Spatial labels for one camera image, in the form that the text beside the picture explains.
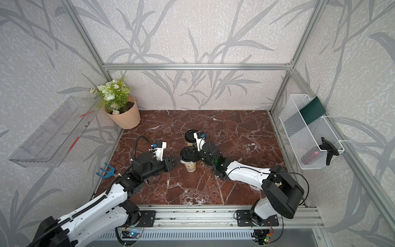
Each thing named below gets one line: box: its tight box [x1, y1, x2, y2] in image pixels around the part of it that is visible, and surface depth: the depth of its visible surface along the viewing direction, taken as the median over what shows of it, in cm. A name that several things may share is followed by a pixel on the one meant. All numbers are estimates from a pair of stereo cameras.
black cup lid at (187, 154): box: [180, 146, 194, 163], surface depth 77 cm
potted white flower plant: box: [89, 77, 141, 130], surface depth 97 cm
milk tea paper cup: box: [186, 140, 198, 148], surface depth 85 cm
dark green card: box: [299, 96, 327, 126], surface depth 74 cm
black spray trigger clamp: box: [318, 136, 340, 166], surface depth 58 cm
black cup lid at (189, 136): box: [185, 128, 199, 144], surface depth 86 cm
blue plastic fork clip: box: [95, 162, 116, 179], surface depth 91 cm
